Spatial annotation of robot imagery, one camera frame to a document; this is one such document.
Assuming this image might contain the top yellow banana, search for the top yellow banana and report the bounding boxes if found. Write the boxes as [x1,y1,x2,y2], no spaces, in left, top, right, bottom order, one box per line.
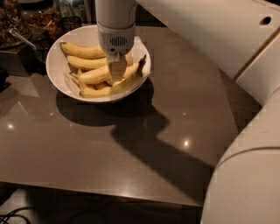
[59,42,105,60]

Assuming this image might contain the right small yellow banana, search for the right small yellow banana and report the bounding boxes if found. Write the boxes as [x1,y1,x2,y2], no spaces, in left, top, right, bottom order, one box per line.
[123,62,139,79]

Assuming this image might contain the white ceramic bowl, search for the white ceramic bowl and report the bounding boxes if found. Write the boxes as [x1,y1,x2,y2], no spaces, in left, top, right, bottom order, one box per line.
[45,24,152,104]

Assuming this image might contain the bottom small yellow banana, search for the bottom small yellow banana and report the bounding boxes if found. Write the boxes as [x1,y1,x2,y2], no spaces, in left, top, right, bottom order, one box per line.
[93,81,109,90]

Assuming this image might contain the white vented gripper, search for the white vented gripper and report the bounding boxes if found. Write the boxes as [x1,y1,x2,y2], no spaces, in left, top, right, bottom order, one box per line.
[97,23,135,81]

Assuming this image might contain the black mesh cup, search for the black mesh cup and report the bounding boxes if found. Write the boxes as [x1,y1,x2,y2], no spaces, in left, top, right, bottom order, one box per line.
[61,16,81,33]

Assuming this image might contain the glass jar with snacks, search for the glass jar with snacks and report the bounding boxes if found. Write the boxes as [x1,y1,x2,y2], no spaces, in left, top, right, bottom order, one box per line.
[0,0,32,49]

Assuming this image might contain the large front yellow banana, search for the large front yellow banana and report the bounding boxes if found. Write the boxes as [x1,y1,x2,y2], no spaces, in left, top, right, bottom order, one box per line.
[78,56,146,98]

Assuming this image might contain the small yellow banana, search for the small yellow banana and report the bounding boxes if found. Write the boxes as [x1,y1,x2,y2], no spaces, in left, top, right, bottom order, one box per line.
[123,62,139,79]
[93,81,109,90]

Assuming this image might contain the metal scoop spoon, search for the metal scoop spoon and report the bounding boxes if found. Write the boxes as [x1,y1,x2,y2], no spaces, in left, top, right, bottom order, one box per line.
[10,28,37,50]

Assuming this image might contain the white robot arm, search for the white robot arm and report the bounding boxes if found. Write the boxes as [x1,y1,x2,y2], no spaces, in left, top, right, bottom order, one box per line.
[94,0,280,224]

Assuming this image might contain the white paper liner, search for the white paper liner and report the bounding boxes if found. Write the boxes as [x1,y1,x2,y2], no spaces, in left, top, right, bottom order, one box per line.
[55,37,151,103]

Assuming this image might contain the black floor cables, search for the black floor cables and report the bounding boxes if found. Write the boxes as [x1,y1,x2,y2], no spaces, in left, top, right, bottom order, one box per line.
[0,200,115,224]

